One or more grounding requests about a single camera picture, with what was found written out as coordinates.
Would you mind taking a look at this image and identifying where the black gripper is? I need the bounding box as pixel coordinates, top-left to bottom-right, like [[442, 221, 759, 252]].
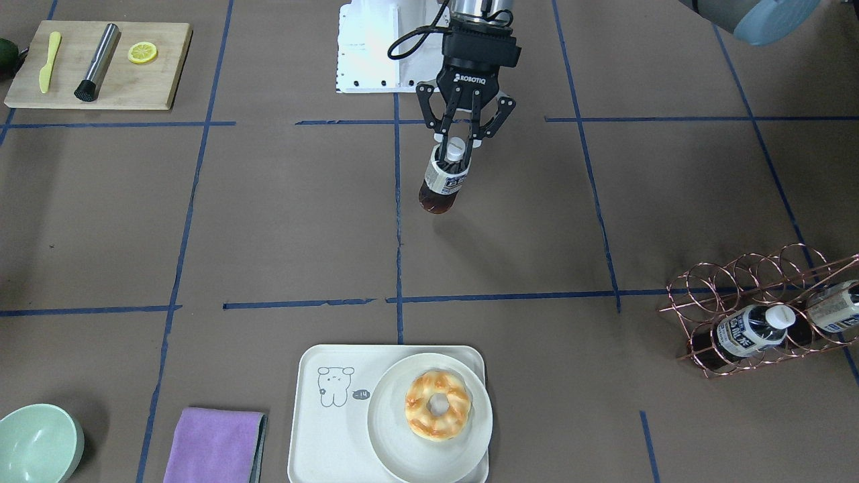
[[416, 19, 521, 146]]

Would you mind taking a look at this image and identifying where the dark tea bottle white cap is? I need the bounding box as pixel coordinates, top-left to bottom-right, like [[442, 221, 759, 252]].
[[418, 137, 469, 214]]

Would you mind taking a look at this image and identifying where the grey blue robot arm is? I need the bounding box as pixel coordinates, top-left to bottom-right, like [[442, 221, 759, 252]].
[[387, 1, 818, 144]]

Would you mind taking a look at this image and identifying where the middle tea bottle in rack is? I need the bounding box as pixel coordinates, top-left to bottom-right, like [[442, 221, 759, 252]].
[[690, 305, 797, 371]]

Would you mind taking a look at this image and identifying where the tea bottle in rack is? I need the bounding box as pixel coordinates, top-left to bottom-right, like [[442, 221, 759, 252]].
[[805, 279, 858, 333], [690, 305, 797, 371]]

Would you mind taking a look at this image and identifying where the beige rectangular tray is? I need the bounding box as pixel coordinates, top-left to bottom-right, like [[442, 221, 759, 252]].
[[287, 343, 493, 482]]

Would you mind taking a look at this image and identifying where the upper tea bottle in rack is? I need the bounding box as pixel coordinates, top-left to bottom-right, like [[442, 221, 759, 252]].
[[805, 279, 858, 333]]

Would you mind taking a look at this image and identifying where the lemon slice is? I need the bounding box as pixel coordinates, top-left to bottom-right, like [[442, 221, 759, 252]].
[[127, 41, 159, 65]]

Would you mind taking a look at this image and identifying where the wooden cutting board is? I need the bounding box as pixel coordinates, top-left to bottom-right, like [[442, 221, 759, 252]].
[[4, 19, 193, 111]]

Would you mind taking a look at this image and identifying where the white round plate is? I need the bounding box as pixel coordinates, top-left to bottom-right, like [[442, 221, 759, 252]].
[[367, 354, 493, 482]]

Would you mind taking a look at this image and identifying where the black steel muddler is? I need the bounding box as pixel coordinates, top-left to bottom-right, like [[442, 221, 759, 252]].
[[74, 23, 121, 102]]

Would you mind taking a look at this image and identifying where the purple folded cloth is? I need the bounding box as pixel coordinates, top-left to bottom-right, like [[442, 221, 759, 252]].
[[163, 407, 268, 482]]

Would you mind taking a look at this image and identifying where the yellow plastic knife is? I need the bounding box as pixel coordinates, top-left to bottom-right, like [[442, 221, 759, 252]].
[[39, 31, 62, 94]]

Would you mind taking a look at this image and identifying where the green lime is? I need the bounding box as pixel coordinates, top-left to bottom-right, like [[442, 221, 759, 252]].
[[0, 38, 21, 81]]

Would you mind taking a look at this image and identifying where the mint green bowl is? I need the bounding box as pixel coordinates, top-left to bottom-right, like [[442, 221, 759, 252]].
[[1, 403, 84, 482]]

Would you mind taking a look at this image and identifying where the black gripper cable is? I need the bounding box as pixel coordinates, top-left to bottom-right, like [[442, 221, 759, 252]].
[[387, 0, 452, 61]]

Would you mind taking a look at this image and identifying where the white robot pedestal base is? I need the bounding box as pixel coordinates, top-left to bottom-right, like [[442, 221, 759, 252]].
[[336, 1, 443, 94]]

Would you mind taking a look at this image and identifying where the glazed ring donut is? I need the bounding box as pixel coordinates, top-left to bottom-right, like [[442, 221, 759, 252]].
[[404, 370, 472, 442]]

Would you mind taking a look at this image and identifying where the copper wire bottle rack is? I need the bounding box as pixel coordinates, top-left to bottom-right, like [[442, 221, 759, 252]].
[[664, 244, 857, 379]]

